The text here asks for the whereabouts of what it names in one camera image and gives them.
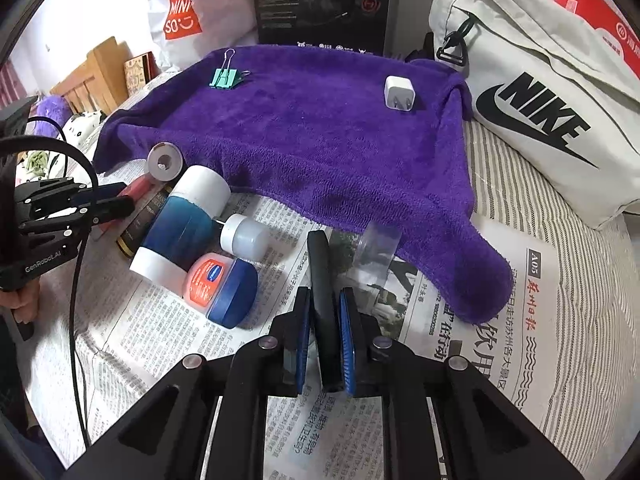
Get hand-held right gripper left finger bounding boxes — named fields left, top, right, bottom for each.
left=65, top=287, right=313, bottom=480

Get person's left hand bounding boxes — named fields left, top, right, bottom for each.
left=0, top=280, right=42, bottom=325

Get clear plastic container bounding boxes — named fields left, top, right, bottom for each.
left=352, top=221, right=402, bottom=273

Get purple towel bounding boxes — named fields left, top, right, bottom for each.
left=92, top=45, right=516, bottom=326

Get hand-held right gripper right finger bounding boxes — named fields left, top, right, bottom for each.
left=340, top=287, right=586, bottom=480

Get dark slim tube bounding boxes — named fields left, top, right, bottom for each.
left=116, top=185, right=173, bottom=260

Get white canvas bag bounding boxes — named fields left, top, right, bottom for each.
left=429, top=0, right=640, bottom=231

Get small white bottle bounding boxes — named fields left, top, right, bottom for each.
left=220, top=214, right=270, bottom=261

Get striped bed sheet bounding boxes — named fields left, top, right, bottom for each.
left=450, top=110, right=632, bottom=461

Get blue bottle with white cap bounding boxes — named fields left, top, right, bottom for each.
left=130, top=166, right=232, bottom=291

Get purple plush pillow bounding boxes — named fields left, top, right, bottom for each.
left=37, top=94, right=71, bottom=126

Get wooden headboard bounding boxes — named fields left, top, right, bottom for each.
left=50, top=36, right=133, bottom=116

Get red and white bag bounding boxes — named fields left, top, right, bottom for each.
left=552, top=0, right=640, bottom=81

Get green and white plush toy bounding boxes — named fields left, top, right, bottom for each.
left=15, top=147, right=71, bottom=186

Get black cardboard box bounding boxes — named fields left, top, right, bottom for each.
left=249, top=0, right=405, bottom=57

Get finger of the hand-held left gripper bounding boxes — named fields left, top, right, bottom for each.
left=70, top=182, right=129, bottom=207
left=75, top=195, right=137, bottom=231

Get black bar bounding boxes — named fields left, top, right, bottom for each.
left=306, top=231, right=346, bottom=394

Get newspaper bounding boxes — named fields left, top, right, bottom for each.
left=75, top=160, right=556, bottom=480

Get blue-lidded jar with pink label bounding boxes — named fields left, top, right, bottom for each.
left=182, top=253, right=259, bottom=330

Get white charger plug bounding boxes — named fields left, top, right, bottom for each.
left=384, top=76, right=416, bottom=112

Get white tape roll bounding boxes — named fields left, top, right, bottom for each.
left=146, top=142, right=187, bottom=182

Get white plastic shopping bag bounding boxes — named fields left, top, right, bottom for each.
left=145, top=0, right=261, bottom=73

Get red pink tube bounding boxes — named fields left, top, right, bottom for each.
left=102, top=177, right=151, bottom=234

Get patterned small box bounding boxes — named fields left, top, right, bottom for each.
left=123, top=52, right=153, bottom=96

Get person's dark trousers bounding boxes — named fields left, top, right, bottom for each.
left=0, top=320, right=56, bottom=480

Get green binder clip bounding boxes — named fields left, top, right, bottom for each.
left=209, top=49, right=252, bottom=92

